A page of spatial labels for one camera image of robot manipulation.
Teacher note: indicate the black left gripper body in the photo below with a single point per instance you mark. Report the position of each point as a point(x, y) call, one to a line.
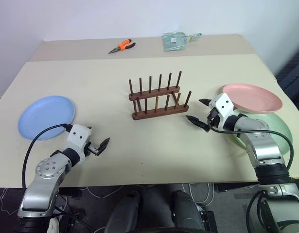
point(91, 149)

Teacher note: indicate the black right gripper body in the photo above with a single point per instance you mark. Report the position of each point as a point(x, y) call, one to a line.
point(213, 119)

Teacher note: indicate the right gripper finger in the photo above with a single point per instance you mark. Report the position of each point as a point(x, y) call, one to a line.
point(205, 102)
point(198, 122)

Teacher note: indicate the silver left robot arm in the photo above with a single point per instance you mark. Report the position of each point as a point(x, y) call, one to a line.
point(48, 170)

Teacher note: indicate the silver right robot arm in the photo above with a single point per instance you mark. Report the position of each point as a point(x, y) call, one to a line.
point(263, 145)

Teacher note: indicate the wooden dish rack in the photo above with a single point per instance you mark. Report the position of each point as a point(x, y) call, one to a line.
point(161, 111)

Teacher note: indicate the red plate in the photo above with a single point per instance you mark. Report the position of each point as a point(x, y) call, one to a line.
point(253, 97)

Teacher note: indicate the blue plate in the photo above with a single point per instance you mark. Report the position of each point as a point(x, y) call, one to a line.
point(44, 116)

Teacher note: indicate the green plate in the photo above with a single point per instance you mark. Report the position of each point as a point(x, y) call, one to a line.
point(278, 126)

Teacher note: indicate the green packaged cloth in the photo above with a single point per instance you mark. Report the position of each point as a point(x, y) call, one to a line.
point(174, 41)

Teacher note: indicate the dark rounded shape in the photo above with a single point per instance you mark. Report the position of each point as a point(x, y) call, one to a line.
point(126, 213)
point(187, 213)

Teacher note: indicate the white cloth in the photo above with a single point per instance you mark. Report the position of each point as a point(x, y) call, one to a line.
point(54, 225)

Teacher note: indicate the black ribbed object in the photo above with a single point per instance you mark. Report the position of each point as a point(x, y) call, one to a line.
point(293, 72)

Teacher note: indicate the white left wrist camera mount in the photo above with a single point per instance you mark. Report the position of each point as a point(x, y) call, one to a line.
point(77, 137)

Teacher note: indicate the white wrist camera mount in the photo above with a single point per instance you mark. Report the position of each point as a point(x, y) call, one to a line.
point(224, 105)
point(77, 137)

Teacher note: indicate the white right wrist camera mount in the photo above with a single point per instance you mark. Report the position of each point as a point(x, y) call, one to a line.
point(224, 105)

